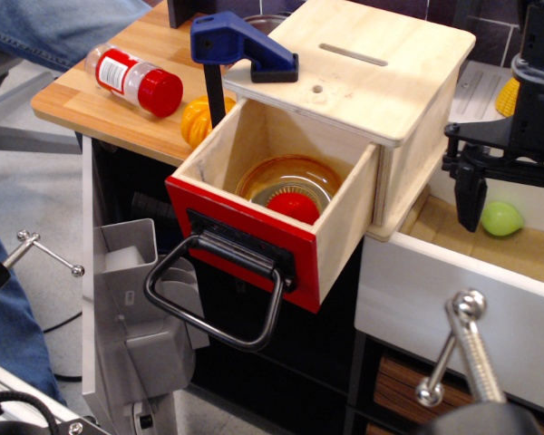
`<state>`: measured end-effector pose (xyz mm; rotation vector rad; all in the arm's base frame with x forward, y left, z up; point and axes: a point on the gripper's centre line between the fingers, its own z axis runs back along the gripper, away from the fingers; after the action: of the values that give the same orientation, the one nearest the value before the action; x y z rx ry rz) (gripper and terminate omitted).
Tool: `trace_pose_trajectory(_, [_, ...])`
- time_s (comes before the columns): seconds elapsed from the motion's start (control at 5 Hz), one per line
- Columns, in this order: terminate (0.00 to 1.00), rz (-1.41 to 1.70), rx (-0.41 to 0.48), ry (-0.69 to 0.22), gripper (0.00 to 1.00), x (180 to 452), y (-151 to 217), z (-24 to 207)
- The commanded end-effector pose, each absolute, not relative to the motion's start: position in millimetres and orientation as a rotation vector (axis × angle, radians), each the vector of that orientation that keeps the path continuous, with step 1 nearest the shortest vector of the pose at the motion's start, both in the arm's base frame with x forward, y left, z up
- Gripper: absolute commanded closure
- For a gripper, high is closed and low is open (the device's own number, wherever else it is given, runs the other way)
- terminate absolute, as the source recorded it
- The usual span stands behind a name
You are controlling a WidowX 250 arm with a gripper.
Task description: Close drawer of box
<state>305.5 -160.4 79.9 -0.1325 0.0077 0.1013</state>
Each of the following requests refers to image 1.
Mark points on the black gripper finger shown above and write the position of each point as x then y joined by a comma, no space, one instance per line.
470,192

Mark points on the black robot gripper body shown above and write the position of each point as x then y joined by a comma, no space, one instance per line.
501,149

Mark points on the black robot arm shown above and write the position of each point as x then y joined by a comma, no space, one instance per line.
528,66

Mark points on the light plywood box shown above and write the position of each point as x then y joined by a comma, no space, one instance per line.
384,76

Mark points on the wooden drawer red front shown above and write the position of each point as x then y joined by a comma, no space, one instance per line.
320,251

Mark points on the green toy lime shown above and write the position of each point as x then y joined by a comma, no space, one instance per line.
501,219

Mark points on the yellow toy corn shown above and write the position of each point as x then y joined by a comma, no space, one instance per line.
505,103

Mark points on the silver clamp screw right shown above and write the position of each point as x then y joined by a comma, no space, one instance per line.
464,311

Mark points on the white sink basin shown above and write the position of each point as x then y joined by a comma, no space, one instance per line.
406,282

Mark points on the red toy tomato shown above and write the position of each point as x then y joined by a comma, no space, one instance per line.
295,205

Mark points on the amber glass bowl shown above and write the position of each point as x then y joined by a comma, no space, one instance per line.
290,174

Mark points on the metal pot rim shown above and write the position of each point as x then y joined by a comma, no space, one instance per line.
266,23

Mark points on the yellow toy pumpkin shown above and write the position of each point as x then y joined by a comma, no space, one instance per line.
196,122

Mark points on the blue black bar clamp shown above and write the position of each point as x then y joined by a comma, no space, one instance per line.
225,38

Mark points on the red capped spice jar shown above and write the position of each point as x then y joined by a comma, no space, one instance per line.
140,83

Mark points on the grey open cabinet door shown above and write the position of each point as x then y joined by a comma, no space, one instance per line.
135,356

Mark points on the blue jeans leg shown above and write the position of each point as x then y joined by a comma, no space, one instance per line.
56,35

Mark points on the black metal drawer handle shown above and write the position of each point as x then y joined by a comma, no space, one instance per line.
241,325

